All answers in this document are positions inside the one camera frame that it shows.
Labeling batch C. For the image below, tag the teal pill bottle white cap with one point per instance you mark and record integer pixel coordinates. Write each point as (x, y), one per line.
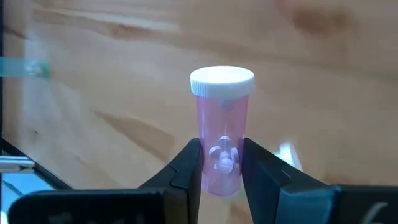
(25, 68)

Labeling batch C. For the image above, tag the aluminium extrusion bar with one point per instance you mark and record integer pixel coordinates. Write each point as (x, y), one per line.
(15, 164)

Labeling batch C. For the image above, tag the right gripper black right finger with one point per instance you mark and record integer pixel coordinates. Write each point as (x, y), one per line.
(267, 193)

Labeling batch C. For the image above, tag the purple pill bottle white cap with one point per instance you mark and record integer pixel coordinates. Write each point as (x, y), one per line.
(222, 118)

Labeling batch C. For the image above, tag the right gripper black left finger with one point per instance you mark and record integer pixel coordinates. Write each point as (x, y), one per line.
(180, 186)

